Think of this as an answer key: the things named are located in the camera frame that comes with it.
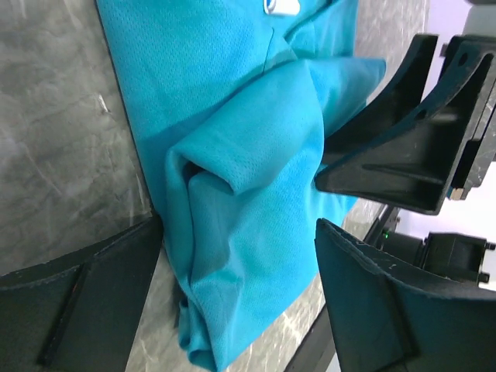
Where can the teal t shirt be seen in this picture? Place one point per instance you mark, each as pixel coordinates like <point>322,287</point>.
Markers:
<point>229,109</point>

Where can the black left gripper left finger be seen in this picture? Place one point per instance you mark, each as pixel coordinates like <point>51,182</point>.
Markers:
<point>80,312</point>

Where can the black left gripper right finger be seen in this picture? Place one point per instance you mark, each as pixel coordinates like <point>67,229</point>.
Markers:
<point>417,321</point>

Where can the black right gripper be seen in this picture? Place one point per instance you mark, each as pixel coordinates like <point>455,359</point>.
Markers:
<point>410,149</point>

